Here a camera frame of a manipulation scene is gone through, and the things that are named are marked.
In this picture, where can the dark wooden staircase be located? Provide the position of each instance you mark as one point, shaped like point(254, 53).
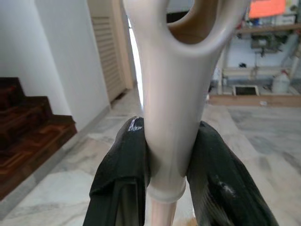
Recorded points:
point(35, 131)

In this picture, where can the beige louvered door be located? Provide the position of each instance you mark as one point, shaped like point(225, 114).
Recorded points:
point(108, 58)

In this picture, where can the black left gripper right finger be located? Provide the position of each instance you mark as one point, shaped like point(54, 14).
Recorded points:
point(218, 183)

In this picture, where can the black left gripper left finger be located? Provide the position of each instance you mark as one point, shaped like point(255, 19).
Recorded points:
point(117, 164)

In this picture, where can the white plastic jug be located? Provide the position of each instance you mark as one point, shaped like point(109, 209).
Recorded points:
point(281, 83)

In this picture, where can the orange board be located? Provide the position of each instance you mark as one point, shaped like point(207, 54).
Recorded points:
point(266, 8)

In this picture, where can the white rectangular frame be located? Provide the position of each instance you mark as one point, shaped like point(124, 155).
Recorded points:
point(245, 87)

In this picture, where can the wooden storage shelf rack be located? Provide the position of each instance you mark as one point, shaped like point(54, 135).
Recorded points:
point(258, 27)

